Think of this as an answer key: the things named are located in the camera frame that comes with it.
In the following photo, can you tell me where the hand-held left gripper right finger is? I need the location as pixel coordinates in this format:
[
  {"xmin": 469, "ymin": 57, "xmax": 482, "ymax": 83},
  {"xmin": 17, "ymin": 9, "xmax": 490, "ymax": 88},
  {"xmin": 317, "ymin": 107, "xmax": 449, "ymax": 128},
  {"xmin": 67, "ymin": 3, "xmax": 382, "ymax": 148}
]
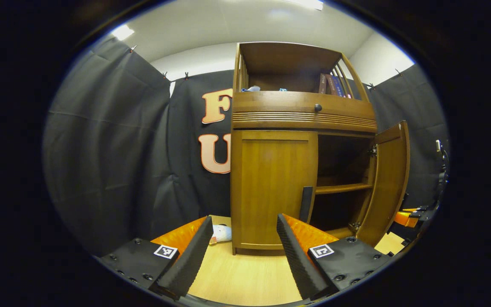
[{"xmin": 276, "ymin": 214, "xmax": 393, "ymax": 301}]

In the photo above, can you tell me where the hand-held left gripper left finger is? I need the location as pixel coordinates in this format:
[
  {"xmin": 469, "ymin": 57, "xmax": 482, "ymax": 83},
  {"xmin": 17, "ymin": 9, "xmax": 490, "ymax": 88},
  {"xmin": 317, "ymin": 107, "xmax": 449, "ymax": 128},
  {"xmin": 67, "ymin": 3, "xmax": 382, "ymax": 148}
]
[{"xmin": 101, "ymin": 215, "xmax": 214, "ymax": 301}]

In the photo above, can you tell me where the wooden shoe cabinet door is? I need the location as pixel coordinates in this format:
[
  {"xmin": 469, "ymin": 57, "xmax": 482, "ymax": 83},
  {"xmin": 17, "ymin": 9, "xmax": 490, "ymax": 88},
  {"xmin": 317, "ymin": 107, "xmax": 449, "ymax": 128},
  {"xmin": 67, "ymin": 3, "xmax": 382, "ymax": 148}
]
[
  {"xmin": 231, "ymin": 130, "xmax": 319, "ymax": 251},
  {"xmin": 355, "ymin": 121, "xmax": 411, "ymax": 248}
]

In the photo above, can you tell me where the wooden double-door shoe cabinet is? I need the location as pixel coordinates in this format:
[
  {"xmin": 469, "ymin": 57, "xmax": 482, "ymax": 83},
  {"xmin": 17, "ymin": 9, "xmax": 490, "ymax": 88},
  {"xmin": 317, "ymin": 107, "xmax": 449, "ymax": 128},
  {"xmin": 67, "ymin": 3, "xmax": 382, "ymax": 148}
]
[{"xmin": 230, "ymin": 41, "xmax": 411, "ymax": 256}]

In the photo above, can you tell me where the wooden inner cabinet shelf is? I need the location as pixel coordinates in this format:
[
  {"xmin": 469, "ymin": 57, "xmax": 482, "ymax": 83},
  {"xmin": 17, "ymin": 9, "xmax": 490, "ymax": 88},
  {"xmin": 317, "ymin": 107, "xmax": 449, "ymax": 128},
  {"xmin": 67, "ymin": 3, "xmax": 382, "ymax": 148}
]
[{"xmin": 315, "ymin": 183, "xmax": 373, "ymax": 195}]

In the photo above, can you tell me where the small white plush toy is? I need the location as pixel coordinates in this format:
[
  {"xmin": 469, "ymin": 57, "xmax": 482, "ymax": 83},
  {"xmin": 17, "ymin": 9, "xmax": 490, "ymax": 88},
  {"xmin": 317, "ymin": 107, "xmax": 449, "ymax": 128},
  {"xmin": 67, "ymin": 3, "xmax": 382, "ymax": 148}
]
[{"xmin": 209, "ymin": 224, "xmax": 232, "ymax": 245}]

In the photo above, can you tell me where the black backdrop cloth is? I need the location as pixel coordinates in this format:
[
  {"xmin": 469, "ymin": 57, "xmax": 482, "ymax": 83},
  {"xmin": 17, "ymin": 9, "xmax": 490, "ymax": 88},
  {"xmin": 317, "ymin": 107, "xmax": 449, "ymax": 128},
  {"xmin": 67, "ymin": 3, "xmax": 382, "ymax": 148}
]
[{"xmin": 43, "ymin": 36, "xmax": 451, "ymax": 256}]

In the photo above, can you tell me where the blue book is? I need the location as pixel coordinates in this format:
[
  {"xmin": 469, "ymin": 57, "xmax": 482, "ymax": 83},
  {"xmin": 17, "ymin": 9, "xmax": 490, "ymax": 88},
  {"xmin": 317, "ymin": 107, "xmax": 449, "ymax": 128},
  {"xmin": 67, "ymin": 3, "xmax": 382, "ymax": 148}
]
[{"xmin": 332, "ymin": 75, "xmax": 346, "ymax": 98}]

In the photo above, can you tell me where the wooden drawer with black knob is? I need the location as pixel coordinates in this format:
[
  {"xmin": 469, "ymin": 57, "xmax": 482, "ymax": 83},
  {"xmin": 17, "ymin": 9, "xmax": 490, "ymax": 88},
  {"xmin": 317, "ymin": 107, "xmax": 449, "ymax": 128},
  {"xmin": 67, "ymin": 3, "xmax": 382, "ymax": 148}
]
[{"xmin": 232, "ymin": 91, "xmax": 377, "ymax": 126}]

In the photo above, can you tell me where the ceiling light strip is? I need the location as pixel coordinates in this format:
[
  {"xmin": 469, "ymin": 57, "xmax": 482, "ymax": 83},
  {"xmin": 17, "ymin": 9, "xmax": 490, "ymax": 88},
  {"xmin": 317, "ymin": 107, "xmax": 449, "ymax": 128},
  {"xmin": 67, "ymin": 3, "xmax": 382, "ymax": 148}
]
[{"xmin": 111, "ymin": 24, "xmax": 135, "ymax": 41}]

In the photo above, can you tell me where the ceiling light panel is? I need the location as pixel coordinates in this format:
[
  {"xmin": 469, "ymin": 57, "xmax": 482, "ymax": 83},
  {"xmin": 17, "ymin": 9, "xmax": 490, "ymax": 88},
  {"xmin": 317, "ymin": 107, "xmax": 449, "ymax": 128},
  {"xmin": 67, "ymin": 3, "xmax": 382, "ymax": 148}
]
[{"xmin": 286, "ymin": 0, "xmax": 325, "ymax": 11}]

